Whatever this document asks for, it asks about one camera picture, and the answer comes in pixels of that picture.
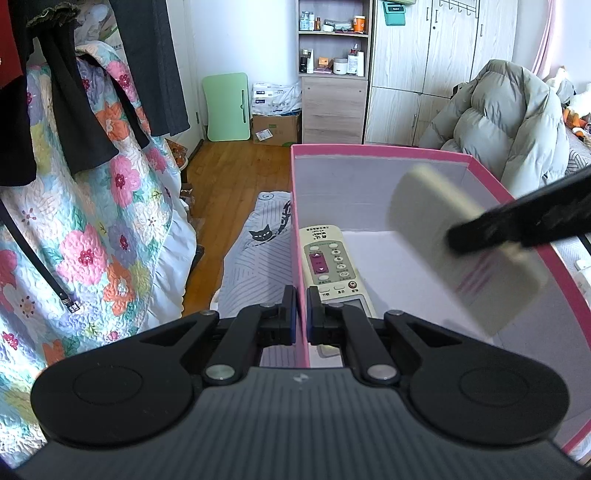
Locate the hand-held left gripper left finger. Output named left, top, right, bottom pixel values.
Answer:
left=139, top=285, right=297, bottom=386

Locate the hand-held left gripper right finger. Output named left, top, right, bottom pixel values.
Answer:
left=307, top=285, right=462, bottom=386

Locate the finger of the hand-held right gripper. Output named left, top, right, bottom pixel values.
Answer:
left=447, top=166, right=591, bottom=254

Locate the cream remote control purple button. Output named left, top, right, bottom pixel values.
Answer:
left=298, top=225, right=379, bottom=358

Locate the cream remote control with display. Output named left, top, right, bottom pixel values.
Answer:
left=388, top=165, right=549, bottom=337

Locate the pink cardboard box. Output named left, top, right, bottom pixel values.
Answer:
left=290, top=144, right=591, bottom=464

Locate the cat print grey cloth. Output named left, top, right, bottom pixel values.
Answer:
left=216, top=190, right=294, bottom=319

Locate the grey puffer jacket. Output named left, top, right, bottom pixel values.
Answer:
left=418, top=59, right=571, bottom=197

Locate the white plush toy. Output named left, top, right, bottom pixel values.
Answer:
left=545, top=67, right=591, bottom=139

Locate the light wooden wardrobe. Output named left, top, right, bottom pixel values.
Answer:
left=365, top=0, right=513, bottom=148

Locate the pink curtain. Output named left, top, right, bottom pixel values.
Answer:
left=531, top=0, right=557, bottom=79

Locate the brown cardboard box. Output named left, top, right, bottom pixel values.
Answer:
left=252, top=113, right=302, bottom=147

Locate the wooden shelf cabinet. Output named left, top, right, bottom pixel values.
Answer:
left=295, top=0, right=374, bottom=145

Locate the tissue paper pack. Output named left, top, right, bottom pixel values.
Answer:
left=252, top=82, right=303, bottom=116

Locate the floral quilt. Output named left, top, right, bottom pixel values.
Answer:
left=0, top=41, right=199, bottom=467

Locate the white bottle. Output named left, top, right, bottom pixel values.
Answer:
left=347, top=44, right=365, bottom=76

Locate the green folding table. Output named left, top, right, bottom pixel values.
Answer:
left=202, top=72, right=252, bottom=142

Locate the teal hanging organizer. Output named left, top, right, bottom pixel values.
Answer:
left=381, top=0, right=416, bottom=27

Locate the black belt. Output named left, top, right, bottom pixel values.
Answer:
left=0, top=203, right=79, bottom=315

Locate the dark grey hanging garment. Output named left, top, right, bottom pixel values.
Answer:
left=108, top=0, right=191, bottom=138

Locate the black hanging garment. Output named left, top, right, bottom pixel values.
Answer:
left=0, top=0, right=153, bottom=188

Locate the white plastic bag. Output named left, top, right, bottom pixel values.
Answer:
left=76, top=4, right=121, bottom=47

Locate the red garment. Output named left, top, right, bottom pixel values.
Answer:
left=0, top=0, right=24, bottom=88

